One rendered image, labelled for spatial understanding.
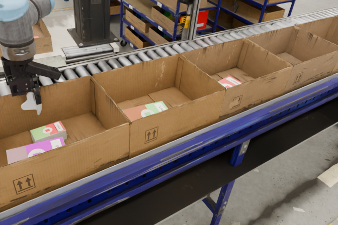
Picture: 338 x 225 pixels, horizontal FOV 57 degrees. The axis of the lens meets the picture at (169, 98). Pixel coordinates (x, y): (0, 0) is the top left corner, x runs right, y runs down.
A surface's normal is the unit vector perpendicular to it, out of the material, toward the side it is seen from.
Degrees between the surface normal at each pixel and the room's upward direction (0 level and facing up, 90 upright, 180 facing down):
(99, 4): 90
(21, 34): 90
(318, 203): 0
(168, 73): 90
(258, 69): 89
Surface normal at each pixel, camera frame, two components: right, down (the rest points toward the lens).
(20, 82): 0.56, 0.54
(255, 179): 0.10, -0.80
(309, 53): -0.82, 0.25
